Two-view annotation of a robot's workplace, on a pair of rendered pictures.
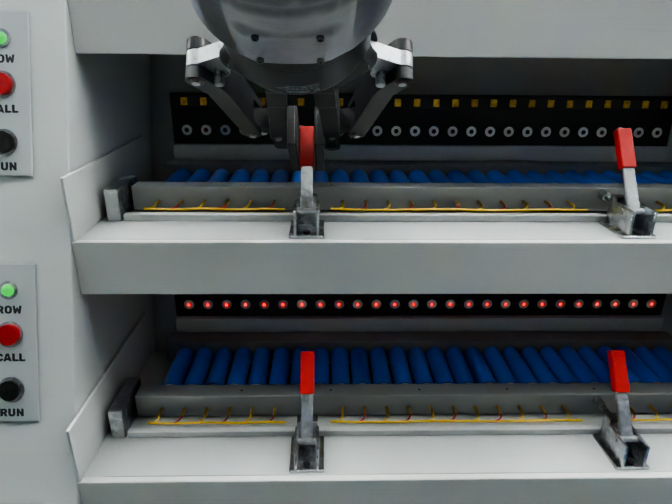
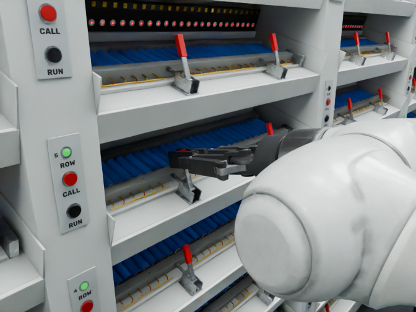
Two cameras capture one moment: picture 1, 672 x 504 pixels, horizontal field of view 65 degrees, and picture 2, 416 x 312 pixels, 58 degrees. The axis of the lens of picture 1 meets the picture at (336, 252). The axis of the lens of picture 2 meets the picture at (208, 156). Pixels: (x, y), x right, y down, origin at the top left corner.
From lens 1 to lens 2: 0.52 m
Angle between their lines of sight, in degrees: 48
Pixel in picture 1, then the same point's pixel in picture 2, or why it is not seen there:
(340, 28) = not seen: hidden behind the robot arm
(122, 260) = (130, 244)
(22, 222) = (86, 248)
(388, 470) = (219, 276)
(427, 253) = (231, 192)
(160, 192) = (110, 196)
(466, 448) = (232, 254)
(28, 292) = (93, 281)
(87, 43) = (101, 138)
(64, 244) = (107, 249)
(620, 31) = (276, 93)
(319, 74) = not seen: hidden behind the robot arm
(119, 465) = not seen: outside the picture
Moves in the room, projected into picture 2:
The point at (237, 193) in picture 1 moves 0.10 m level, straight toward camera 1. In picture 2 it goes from (144, 184) to (192, 197)
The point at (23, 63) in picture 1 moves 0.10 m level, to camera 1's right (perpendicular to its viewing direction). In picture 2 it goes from (80, 163) to (145, 146)
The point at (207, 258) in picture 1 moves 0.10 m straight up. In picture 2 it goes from (163, 227) to (160, 169)
